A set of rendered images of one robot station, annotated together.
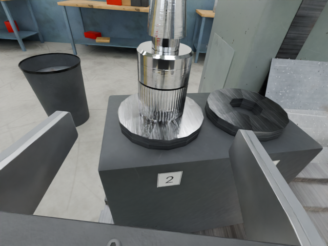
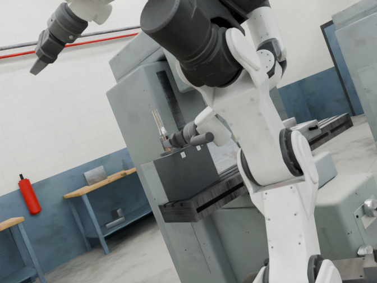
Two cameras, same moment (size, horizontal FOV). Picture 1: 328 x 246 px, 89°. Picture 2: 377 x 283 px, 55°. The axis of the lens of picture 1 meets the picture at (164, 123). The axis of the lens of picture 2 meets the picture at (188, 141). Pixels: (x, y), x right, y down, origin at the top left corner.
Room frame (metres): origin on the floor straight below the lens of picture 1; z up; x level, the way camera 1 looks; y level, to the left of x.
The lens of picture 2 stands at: (-1.15, 0.76, 1.17)
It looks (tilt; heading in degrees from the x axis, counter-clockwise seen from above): 2 degrees down; 327
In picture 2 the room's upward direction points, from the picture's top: 21 degrees counter-clockwise
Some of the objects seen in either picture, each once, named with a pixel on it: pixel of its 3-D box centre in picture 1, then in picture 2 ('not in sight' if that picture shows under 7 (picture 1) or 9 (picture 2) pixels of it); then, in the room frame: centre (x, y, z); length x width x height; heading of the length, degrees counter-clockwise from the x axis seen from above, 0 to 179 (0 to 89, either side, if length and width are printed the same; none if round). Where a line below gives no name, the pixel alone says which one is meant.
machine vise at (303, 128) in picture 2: not in sight; (281, 133); (0.14, -0.63, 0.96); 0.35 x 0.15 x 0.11; 1
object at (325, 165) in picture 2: not in sight; (272, 181); (0.16, -0.48, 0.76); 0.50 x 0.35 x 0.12; 3
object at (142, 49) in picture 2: not in sight; (155, 49); (0.66, -0.45, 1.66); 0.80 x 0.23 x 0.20; 3
